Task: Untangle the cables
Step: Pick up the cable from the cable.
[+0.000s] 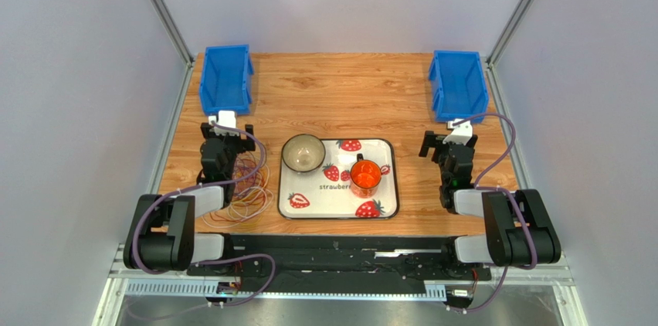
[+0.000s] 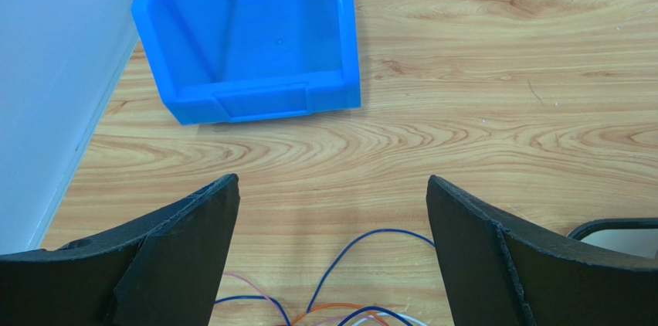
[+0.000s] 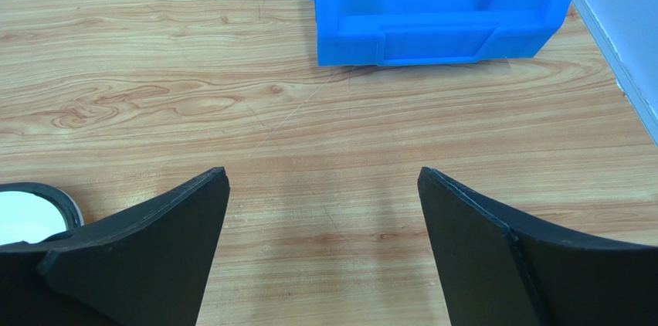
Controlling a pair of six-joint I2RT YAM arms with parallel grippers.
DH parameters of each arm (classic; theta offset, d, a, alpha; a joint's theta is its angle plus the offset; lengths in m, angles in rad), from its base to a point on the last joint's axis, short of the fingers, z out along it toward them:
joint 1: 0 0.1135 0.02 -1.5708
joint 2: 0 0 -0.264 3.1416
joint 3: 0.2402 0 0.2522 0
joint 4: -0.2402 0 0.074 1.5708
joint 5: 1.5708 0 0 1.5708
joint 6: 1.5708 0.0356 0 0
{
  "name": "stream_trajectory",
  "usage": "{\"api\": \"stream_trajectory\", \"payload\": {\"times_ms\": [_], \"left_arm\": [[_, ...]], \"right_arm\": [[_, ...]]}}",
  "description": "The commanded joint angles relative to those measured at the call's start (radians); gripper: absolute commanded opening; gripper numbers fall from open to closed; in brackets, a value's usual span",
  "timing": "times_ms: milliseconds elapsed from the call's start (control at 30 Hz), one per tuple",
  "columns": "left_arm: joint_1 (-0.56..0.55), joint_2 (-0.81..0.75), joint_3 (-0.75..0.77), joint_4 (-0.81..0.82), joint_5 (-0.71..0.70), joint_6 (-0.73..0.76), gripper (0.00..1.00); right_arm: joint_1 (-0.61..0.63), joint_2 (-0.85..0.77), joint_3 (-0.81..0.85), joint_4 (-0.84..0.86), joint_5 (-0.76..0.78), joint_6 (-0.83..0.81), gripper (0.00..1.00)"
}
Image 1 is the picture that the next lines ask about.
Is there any left blue plastic bin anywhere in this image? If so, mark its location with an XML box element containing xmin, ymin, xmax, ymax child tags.
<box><xmin>198</xmin><ymin>45</ymin><xmax>255</xmax><ymax>116</ymax></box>

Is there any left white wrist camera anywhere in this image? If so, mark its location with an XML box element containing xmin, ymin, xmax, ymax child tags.
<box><xmin>208</xmin><ymin>110</ymin><xmax>239</xmax><ymax>136</ymax></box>

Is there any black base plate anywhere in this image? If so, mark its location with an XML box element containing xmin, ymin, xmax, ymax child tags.
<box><xmin>187</xmin><ymin>234</ymin><xmax>486</xmax><ymax>288</ymax></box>

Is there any right blue plastic bin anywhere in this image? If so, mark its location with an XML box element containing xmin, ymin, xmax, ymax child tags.
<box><xmin>428</xmin><ymin>50</ymin><xmax>489</xmax><ymax>123</ymax></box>

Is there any orange cable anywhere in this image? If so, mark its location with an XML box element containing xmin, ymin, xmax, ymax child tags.
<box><xmin>229</xmin><ymin>161</ymin><xmax>271</xmax><ymax>219</ymax></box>

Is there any blue plastic bin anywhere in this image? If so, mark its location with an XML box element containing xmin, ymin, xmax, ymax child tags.
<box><xmin>428</xmin><ymin>50</ymin><xmax>489</xmax><ymax>123</ymax></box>
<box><xmin>198</xmin><ymin>45</ymin><xmax>255</xmax><ymax>116</ymax></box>

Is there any aluminium frame post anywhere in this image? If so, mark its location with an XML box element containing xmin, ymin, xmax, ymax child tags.
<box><xmin>487</xmin><ymin>0</ymin><xmax>588</xmax><ymax>325</ymax></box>
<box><xmin>148</xmin><ymin>0</ymin><xmax>195</xmax><ymax>193</ymax></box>

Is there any red cable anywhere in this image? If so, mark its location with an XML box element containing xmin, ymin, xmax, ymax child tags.
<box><xmin>226</xmin><ymin>158</ymin><xmax>271</xmax><ymax>213</ymax></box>

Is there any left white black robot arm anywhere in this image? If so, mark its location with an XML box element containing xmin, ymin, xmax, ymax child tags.
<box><xmin>123</xmin><ymin>121</ymin><xmax>256</xmax><ymax>274</ymax></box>

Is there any grey ceramic bowl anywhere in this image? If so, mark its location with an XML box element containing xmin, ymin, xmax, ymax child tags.
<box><xmin>281</xmin><ymin>134</ymin><xmax>326</xmax><ymax>173</ymax></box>

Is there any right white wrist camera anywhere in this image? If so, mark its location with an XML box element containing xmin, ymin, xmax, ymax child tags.
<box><xmin>443</xmin><ymin>119</ymin><xmax>473</xmax><ymax>145</ymax></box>

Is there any white strawberry tray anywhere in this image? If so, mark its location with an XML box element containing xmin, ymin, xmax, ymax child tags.
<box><xmin>278</xmin><ymin>138</ymin><xmax>400</xmax><ymax>219</ymax></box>

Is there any orange translucent mug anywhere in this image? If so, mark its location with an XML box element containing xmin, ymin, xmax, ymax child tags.
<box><xmin>349</xmin><ymin>153</ymin><xmax>382</xmax><ymax>199</ymax></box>

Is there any left aluminium frame post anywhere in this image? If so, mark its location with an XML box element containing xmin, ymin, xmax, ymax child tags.
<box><xmin>148</xmin><ymin>0</ymin><xmax>195</xmax><ymax>193</ymax></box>

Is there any right aluminium frame post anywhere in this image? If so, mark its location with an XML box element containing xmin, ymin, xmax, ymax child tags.
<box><xmin>487</xmin><ymin>0</ymin><xmax>588</xmax><ymax>325</ymax></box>

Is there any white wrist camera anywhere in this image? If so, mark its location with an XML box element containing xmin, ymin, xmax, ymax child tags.
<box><xmin>208</xmin><ymin>110</ymin><xmax>239</xmax><ymax>136</ymax></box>
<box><xmin>443</xmin><ymin>119</ymin><xmax>473</xmax><ymax>145</ymax></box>

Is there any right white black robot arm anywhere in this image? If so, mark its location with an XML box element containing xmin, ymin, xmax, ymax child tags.
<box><xmin>419</xmin><ymin>131</ymin><xmax>562</xmax><ymax>268</ymax></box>

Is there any aluminium front rail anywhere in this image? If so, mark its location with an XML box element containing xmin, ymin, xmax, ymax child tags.
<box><xmin>108</xmin><ymin>261</ymin><xmax>575</xmax><ymax>302</ymax></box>

